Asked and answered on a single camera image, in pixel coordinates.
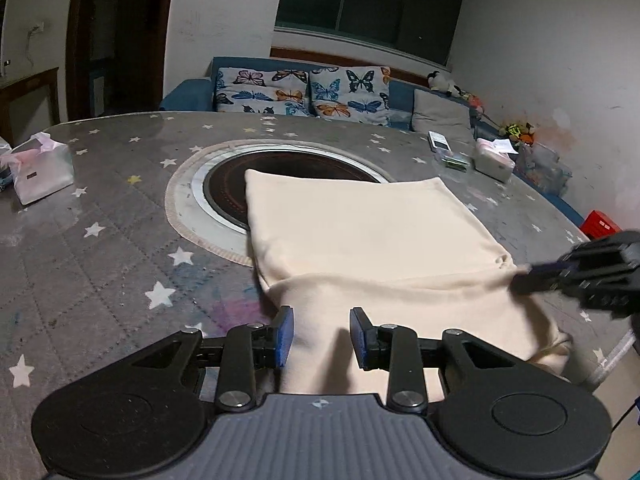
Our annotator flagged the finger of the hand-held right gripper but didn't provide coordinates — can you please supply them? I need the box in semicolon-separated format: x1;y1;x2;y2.
529;230;640;281
511;271;640;319

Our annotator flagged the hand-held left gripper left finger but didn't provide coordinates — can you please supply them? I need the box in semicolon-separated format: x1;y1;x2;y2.
122;305;296;412

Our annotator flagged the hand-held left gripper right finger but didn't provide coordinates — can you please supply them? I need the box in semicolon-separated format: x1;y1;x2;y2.
348;306;527;414

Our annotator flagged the cream cloth garment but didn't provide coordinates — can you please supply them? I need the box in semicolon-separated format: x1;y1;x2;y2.
244;168;573;405

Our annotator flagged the red box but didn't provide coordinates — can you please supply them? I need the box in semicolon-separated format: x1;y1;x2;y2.
580;210;623;240

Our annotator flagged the clear plastic storage box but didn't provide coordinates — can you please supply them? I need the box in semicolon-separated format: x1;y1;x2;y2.
515;142;573;197

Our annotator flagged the yellow black plush toy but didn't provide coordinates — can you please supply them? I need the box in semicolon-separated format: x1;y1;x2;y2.
499;121;537;147

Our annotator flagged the black round hot plate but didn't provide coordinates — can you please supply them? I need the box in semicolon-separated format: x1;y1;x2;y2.
202;150;387;232

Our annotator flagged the pink plush toy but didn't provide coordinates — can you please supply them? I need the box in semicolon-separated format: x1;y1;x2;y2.
462;91;487;116

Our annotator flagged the grey star-print tablecloth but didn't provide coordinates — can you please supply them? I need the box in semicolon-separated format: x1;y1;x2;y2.
0;110;637;480

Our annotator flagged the grey cushion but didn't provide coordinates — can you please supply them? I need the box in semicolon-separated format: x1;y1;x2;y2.
411;88;475;143

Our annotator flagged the black white plush toy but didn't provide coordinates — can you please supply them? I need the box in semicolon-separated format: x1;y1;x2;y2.
426;70;463;97

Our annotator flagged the blue sofa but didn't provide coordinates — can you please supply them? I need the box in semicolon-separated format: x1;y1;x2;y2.
159;56;586;226

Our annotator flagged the butterfly print cushion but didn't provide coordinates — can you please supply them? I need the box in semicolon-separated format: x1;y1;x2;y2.
214;67;312;117
309;66;392;127

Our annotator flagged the pink white tissue box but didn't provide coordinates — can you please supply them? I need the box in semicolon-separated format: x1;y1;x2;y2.
0;131;76;206

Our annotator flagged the dark window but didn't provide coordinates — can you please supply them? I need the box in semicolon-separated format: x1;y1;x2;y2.
274;0;468;67

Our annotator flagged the dark wooden door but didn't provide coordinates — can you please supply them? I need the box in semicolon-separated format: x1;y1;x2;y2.
66;0;179;122

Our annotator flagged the wooden side cabinet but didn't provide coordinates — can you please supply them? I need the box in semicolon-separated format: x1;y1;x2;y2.
0;67;61;147

